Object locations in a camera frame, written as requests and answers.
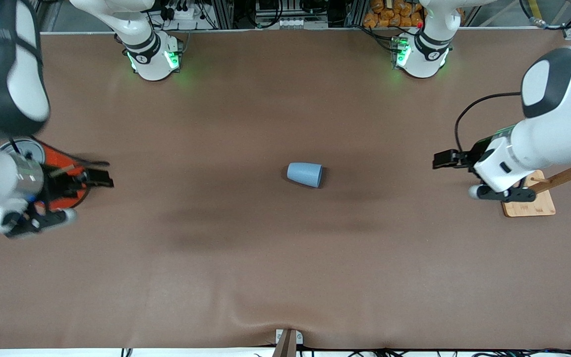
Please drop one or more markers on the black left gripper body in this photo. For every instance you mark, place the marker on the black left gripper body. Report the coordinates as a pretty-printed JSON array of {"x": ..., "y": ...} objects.
[{"x": 475, "y": 152}]

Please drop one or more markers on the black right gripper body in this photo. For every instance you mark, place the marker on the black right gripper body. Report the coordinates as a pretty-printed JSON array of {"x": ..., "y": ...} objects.
[{"x": 63, "y": 184}]

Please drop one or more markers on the light blue plastic cup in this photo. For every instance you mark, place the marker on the light blue plastic cup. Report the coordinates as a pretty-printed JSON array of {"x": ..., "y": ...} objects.
[{"x": 305, "y": 174}]

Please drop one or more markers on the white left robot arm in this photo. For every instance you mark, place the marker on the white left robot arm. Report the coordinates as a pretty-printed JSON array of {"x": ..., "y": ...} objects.
[{"x": 563, "y": 124}]

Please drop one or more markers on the orange can with silver lid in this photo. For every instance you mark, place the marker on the orange can with silver lid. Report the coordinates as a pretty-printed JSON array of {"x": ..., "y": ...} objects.
[{"x": 62, "y": 158}]

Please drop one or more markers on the wooden mug rack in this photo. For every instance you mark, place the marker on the wooden mug rack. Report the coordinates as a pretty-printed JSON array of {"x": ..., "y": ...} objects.
[{"x": 538, "y": 206}]

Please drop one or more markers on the orange snack bags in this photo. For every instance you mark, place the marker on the orange snack bags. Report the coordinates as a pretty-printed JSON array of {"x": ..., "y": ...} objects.
[{"x": 389, "y": 17}]

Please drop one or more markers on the brown table mat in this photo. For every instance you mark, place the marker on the brown table mat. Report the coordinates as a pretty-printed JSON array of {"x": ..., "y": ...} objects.
[{"x": 315, "y": 272}]

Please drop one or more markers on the power strip with black plugs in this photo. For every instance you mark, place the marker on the power strip with black plugs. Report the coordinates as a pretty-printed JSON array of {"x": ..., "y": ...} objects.
[{"x": 186, "y": 12}]

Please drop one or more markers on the white power strip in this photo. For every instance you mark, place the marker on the white power strip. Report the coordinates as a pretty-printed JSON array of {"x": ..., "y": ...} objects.
[{"x": 300, "y": 23}]

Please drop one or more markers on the metal table clamp bracket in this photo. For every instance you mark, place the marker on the metal table clamp bracket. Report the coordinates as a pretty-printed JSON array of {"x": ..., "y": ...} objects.
[{"x": 288, "y": 347}]

